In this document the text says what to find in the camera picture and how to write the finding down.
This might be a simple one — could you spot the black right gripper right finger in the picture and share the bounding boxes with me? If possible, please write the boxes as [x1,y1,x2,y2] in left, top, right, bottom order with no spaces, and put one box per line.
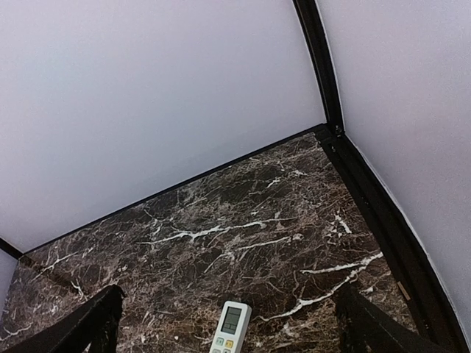
[336,285,454,352]

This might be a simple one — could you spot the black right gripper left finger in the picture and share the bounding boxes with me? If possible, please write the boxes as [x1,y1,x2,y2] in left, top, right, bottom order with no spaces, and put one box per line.
[7,285,125,353]

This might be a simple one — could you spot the white air conditioner remote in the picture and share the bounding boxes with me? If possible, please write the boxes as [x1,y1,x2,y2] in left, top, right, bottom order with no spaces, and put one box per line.
[209,301,252,353]

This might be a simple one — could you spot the black left frame post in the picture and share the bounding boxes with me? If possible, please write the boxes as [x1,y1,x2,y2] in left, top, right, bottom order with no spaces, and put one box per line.
[0,238,24,260]

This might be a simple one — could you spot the black frame post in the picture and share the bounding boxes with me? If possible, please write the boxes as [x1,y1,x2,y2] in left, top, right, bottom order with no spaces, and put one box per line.
[293,0,344,136]
[0,238,24,260]

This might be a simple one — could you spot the black right frame post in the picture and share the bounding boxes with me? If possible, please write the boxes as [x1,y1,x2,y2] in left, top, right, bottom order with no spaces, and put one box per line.
[293,0,344,136]

